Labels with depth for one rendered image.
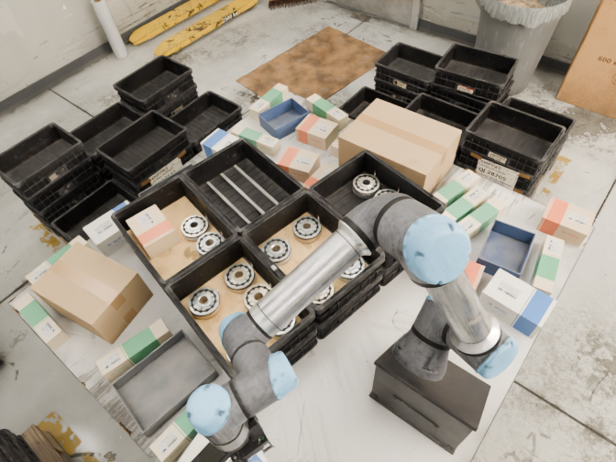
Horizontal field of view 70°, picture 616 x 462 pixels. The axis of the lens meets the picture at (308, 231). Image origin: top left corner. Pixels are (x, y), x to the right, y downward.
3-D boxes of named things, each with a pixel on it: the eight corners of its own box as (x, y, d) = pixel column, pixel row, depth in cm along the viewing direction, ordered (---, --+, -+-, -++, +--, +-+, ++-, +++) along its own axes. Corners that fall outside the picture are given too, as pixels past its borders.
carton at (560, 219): (588, 225, 170) (596, 213, 164) (578, 247, 165) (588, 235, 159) (544, 208, 176) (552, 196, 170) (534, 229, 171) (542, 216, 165)
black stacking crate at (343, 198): (441, 226, 161) (447, 206, 152) (385, 273, 151) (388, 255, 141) (364, 170, 180) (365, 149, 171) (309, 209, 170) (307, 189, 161)
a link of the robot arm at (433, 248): (482, 322, 118) (408, 182, 85) (529, 358, 106) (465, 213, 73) (449, 353, 117) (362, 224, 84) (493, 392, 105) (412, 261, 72)
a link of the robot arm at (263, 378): (269, 329, 85) (218, 359, 83) (293, 368, 76) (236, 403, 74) (281, 355, 89) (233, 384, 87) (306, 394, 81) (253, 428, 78)
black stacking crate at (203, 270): (318, 330, 140) (316, 313, 131) (243, 393, 129) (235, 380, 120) (246, 254, 159) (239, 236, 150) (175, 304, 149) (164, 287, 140)
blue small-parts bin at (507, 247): (489, 229, 172) (495, 218, 166) (530, 244, 167) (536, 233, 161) (473, 268, 162) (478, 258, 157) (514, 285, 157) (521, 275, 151)
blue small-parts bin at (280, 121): (292, 108, 225) (291, 97, 219) (310, 123, 217) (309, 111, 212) (259, 126, 219) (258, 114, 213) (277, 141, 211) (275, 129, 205)
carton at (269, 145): (233, 141, 213) (230, 131, 208) (240, 133, 216) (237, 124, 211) (273, 157, 204) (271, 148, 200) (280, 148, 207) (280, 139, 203)
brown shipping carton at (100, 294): (153, 294, 164) (137, 272, 152) (112, 345, 153) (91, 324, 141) (96, 264, 174) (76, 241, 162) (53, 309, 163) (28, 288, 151)
